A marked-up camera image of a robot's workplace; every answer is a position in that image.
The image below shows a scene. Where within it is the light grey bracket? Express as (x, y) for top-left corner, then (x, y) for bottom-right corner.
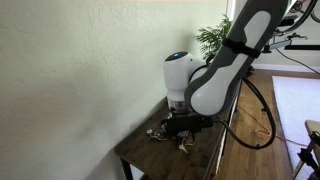
(262, 38), (293, 54)

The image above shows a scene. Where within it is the orange floor cable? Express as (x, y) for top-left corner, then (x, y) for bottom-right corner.
(238, 104), (309, 148)

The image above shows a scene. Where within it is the white floor rug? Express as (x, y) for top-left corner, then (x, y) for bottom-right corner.
(271, 75), (320, 171)

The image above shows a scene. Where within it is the black velcro strap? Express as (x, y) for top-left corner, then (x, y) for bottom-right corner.
(221, 37), (263, 60)

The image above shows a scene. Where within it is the light wooden board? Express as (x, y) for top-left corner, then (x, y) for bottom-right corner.
(304, 119), (320, 135)

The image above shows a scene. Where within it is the blue black bar clamp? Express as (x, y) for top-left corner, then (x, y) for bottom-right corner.
(297, 146), (320, 170)

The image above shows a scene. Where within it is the black horizontal bar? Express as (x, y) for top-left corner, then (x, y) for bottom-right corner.
(284, 44), (320, 51)

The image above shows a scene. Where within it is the dark wooden side table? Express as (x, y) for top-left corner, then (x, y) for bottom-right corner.
(114, 96), (241, 180)

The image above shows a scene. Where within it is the green potted plant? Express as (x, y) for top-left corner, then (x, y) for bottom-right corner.
(194, 14), (233, 62)

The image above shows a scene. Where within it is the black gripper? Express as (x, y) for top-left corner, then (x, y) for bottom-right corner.
(175, 130), (198, 143)

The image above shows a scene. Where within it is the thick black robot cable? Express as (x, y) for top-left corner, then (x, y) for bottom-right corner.
(213, 0), (319, 151)

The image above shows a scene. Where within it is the thin black floor cable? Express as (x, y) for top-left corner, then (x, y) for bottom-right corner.
(274, 47), (320, 76)

